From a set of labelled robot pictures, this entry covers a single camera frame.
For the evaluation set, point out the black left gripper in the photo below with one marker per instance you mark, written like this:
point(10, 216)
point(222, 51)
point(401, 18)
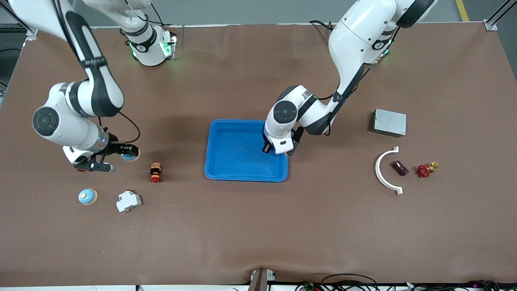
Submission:
point(266, 148)

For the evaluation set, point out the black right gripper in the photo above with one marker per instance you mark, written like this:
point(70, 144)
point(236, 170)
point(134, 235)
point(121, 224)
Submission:
point(115, 148)

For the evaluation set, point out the blue dome cap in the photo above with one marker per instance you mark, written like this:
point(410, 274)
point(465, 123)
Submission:
point(87, 197)
point(130, 157)

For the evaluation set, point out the brown electrolytic capacitor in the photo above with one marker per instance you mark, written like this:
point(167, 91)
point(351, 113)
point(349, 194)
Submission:
point(400, 167)

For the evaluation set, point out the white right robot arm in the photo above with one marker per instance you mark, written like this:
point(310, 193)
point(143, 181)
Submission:
point(97, 81)

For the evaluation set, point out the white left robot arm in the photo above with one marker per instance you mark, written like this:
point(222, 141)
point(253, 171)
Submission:
point(355, 36)

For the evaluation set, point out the blue plastic tray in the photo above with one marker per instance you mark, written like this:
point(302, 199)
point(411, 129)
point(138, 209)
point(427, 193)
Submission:
point(234, 153)

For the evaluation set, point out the orange and red stop button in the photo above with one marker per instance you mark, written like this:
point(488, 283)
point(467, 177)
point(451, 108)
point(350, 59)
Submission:
point(155, 171)

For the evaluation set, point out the white circuit breaker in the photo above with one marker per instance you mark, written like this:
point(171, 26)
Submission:
point(128, 201)

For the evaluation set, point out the table cover mat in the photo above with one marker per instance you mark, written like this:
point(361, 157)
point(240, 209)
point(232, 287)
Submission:
point(258, 226)

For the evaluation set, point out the silver metal box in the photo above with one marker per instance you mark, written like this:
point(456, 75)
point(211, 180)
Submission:
point(389, 122)

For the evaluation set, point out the metal table clamp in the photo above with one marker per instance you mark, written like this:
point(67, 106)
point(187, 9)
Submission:
point(260, 281)

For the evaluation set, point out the white curved plastic bracket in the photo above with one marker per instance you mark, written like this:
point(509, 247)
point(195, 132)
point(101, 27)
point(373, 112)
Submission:
point(377, 169)

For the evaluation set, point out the aluminium frame profile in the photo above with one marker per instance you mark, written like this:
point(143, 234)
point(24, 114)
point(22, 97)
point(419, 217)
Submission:
point(490, 25)
point(31, 35)

